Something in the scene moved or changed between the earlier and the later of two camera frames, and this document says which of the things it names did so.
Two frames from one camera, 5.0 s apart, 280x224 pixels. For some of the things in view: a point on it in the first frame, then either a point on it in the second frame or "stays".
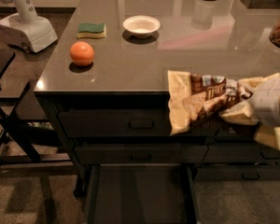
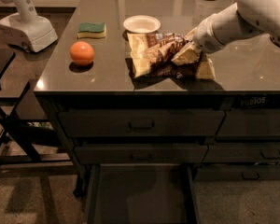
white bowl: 141,26 stays
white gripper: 267,105 → 204,36
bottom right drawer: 242,173 stays
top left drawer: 127,123 stays
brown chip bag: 194,100 → 152,54
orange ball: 81,53 stays
